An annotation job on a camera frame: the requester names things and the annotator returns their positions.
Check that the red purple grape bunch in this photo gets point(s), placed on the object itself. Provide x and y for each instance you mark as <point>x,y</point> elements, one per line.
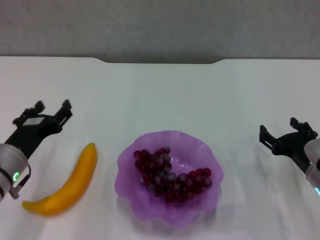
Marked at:
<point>172,178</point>

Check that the purple scalloped plastic bowl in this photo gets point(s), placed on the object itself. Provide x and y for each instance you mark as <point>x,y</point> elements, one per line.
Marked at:
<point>200,155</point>

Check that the yellow banana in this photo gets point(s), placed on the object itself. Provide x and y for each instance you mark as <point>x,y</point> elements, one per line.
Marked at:
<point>75,180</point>

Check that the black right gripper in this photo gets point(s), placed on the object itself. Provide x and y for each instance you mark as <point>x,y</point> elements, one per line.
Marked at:
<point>291,147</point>

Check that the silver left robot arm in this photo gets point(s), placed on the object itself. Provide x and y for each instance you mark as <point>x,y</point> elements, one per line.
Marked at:
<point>11,165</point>

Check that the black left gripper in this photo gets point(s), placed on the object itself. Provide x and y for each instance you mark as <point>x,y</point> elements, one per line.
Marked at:
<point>35,132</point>

